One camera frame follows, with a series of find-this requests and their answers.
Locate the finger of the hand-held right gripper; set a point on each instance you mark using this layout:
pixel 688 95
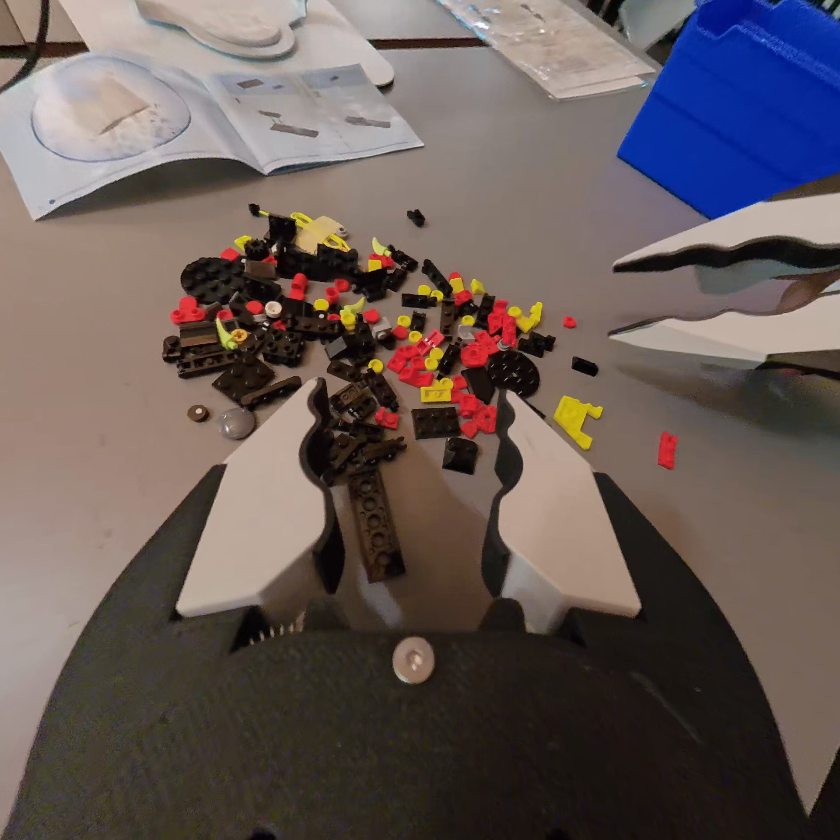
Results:
pixel 754 334
pixel 754 226

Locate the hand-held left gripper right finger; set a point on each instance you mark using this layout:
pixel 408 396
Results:
pixel 564 525

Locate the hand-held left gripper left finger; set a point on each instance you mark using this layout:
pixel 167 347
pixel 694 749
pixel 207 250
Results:
pixel 262 512

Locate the pile of mixed lego pieces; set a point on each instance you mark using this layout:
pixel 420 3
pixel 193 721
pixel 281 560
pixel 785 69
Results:
pixel 512 374

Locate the grey lego dome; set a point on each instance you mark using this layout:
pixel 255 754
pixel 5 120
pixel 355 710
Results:
pixel 236 423

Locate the yellow lego wedge plate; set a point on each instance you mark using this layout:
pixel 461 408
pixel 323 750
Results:
pixel 577 420

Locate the long black lego plate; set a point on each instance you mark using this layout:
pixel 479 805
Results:
pixel 377 525

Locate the brown round lego tile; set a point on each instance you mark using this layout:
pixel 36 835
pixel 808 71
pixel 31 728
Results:
pixel 197 413

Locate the red lego clip plate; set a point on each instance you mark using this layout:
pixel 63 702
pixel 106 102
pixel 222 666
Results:
pixel 666 449

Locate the short black lego plate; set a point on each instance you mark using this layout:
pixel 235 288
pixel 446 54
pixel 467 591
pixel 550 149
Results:
pixel 584 365

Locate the tiny black lego stud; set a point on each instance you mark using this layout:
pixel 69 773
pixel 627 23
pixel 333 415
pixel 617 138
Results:
pixel 415 216

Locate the blue plastic bin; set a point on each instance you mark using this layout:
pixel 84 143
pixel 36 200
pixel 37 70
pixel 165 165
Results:
pixel 735 98

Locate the clear plastic bag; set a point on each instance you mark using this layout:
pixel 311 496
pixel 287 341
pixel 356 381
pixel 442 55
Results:
pixel 558 59

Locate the open instruction booklet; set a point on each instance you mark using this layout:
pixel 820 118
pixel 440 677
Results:
pixel 295 131

